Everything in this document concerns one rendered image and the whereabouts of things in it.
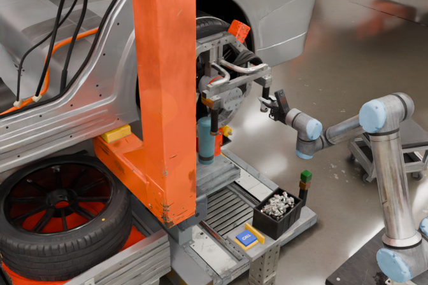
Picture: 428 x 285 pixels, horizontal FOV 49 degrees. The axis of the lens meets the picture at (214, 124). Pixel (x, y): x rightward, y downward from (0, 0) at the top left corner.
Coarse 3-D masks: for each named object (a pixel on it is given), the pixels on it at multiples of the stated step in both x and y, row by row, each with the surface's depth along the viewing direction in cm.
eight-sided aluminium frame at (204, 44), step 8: (224, 32) 238; (200, 40) 230; (208, 40) 233; (216, 40) 231; (224, 40) 235; (232, 40) 238; (200, 48) 226; (208, 48) 230; (240, 48) 245; (248, 64) 255; (240, 88) 266; (248, 88) 264; (240, 104) 266; (224, 112) 267; (232, 112) 265; (224, 120) 263
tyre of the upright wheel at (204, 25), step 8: (200, 16) 242; (208, 16) 245; (200, 24) 232; (208, 24) 235; (216, 24) 238; (224, 24) 242; (200, 32) 233; (208, 32) 237; (216, 32) 240; (136, 88) 243; (136, 96) 246; (136, 104) 256
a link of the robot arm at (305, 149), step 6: (318, 138) 231; (300, 144) 228; (306, 144) 227; (312, 144) 227; (318, 144) 231; (300, 150) 230; (306, 150) 229; (312, 150) 230; (318, 150) 233; (300, 156) 232; (306, 156) 231; (312, 156) 233
